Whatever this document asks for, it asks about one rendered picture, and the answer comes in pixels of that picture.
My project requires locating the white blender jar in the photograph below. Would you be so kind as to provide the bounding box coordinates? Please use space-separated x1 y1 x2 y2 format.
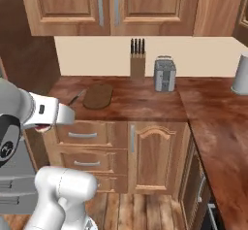
230 52 248 96

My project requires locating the grey fridge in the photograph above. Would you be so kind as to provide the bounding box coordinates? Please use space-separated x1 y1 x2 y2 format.
0 136 39 216

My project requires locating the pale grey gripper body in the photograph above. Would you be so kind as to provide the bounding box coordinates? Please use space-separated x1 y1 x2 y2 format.
55 103 77 126

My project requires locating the brown oval cutting board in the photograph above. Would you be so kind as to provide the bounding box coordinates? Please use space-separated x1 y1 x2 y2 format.
81 83 114 111

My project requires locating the dark red steak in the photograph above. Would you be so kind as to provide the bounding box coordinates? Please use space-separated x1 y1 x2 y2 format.
34 124 52 133

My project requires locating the knife with black handle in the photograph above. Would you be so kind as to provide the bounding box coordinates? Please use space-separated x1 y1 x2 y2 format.
67 88 88 107

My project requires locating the arched wooden base cupboard door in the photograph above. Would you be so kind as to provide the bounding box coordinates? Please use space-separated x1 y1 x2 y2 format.
128 121 189 196

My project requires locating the dark wooden wall cupboard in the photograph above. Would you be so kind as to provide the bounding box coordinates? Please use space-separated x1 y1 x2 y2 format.
232 0 248 48

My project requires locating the silver toaster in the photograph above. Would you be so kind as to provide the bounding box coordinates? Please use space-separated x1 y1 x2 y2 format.
153 54 177 93

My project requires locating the silver base cupboard handle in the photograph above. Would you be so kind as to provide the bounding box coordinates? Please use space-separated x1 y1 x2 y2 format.
129 123 137 153

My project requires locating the wooden wall cupboard door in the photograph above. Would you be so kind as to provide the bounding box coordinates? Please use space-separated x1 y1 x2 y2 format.
109 0 203 37
18 0 111 37

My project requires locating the wooden knife block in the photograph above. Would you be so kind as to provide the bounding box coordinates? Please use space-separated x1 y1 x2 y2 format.
130 52 147 82

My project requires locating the wooden drawer front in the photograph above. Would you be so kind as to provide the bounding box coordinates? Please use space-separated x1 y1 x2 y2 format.
92 174 129 194
58 148 129 176
55 120 129 148

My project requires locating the silver wall cupboard handle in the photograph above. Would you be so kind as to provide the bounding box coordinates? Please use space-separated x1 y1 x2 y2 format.
112 0 121 27
96 0 106 27

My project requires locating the silver drawer handle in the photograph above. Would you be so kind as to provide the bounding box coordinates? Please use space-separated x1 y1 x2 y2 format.
73 159 102 168
67 131 99 140

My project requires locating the dark wooden tall housing panel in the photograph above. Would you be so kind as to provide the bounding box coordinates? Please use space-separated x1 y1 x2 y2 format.
0 0 63 96

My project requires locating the silver dishwasher handle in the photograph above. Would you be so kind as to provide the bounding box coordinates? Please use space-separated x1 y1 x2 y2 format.
196 171 207 205

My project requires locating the plain wooden cupboard panel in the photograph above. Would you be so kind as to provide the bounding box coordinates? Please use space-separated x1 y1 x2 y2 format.
193 0 247 38

